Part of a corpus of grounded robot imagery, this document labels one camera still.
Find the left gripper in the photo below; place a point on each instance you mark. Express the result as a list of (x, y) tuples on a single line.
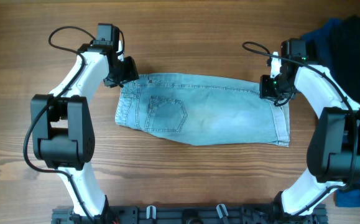
[(132, 73)]

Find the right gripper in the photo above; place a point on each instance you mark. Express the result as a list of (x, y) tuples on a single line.
[(265, 92)]

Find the light blue denim shorts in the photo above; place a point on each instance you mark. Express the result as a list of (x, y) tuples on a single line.
[(202, 110)]

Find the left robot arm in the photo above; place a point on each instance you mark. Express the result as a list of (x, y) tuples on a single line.
[(61, 138)]

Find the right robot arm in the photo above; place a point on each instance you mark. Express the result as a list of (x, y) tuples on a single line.
[(333, 154)]

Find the dark blue folded garment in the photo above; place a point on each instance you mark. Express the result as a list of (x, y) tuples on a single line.
[(322, 43)]

